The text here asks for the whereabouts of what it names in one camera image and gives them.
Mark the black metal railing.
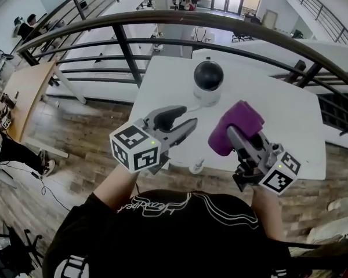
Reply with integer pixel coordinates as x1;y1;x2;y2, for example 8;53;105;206
16;10;348;140
289;0;348;48
26;0;143;45

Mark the person's black printed t-shirt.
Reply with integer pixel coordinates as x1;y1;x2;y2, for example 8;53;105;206
42;189;292;278

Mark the white dome camera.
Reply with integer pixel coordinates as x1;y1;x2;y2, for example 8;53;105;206
193;57;224;107

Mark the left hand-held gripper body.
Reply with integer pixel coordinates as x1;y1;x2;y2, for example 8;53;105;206
109;117;175;175

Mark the person's right forearm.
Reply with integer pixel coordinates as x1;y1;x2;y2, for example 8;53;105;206
251;184;285;240

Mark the purple cloth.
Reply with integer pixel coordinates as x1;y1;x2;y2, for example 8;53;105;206
208;99;265;158

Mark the black office chair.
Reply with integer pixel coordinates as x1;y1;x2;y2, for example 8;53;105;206
0;221;45;278

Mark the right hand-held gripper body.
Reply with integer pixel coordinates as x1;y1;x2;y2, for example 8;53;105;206
232;142;302;196

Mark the person's left forearm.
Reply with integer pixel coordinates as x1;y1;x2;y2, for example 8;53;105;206
94;164;139;211

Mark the wooden table with white legs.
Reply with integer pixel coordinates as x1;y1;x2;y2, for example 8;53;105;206
1;61;88;159

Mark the black staircase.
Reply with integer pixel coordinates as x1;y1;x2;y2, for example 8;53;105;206
317;93;348;134

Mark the black floor cable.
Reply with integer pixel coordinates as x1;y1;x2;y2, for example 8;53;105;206
0;158;72;213

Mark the white cable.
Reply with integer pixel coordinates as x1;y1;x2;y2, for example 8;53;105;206
178;104;206;174

